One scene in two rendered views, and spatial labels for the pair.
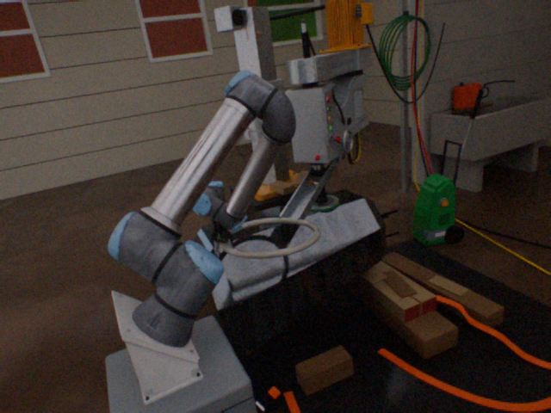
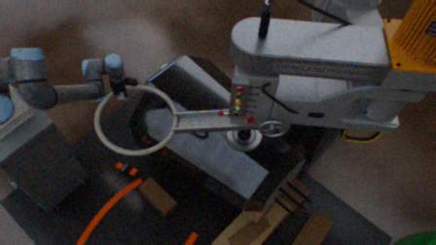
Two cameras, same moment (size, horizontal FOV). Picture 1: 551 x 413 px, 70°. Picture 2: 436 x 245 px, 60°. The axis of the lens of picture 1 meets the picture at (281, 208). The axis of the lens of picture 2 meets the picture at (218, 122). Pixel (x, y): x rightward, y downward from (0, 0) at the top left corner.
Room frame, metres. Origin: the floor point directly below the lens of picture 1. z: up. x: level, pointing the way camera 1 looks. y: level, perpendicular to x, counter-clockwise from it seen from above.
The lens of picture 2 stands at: (1.59, -1.19, 2.85)
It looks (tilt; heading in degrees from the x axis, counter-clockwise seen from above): 58 degrees down; 61
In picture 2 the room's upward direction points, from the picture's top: 4 degrees clockwise
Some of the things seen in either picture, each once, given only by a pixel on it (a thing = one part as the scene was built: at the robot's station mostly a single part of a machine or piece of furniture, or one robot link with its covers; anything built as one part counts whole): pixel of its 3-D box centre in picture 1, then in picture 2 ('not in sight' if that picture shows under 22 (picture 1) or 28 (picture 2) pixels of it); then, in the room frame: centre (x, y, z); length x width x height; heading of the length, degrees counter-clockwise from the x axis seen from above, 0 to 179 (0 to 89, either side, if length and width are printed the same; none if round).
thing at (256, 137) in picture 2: (321, 201); (243, 134); (2.29, -0.26, 0.84); 0.21 x 0.21 x 0.01
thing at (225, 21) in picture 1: (229, 19); not in sight; (3.01, 0.17, 2.00); 0.20 x 0.18 x 0.15; 22
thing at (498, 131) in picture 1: (490, 142); not in sight; (4.49, -2.57, 0.43); 1.30 x 0.62 x 0.86; 113
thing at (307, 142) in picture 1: (319, 123); (268, 89); (2.36, -0.30, 1.32); 0.36 x 0.22 x 0.45; 149
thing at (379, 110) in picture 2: (349, 102); (385, 96); (2.86, -0.59, 1.34); 0.19 x 0.19 x 0.20
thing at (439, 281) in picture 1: (448, 286); not in sight; (2.23, -1.04, 0.13); 0.25 x 0.10 x 0.01; 31
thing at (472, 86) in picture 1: (470, 95); not in sight; (4.64, -2.37, 1.00); 0.50 x 0.22 x 0.33; 113
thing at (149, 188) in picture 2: (324, 369); (158, 197); (1.70, -0.11, 0.07); 0.30 x 0.12 x 0.12; 110
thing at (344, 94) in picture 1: (339, 115); (329, 99); (2.62, -0.47, 1.30); 0.74 x 0.23 x 0.49; 149
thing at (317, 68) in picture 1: (331, 66); (340, 54); (2.59, -0.44, 1.62); 0.96 x 0.25 x 0.17; 149
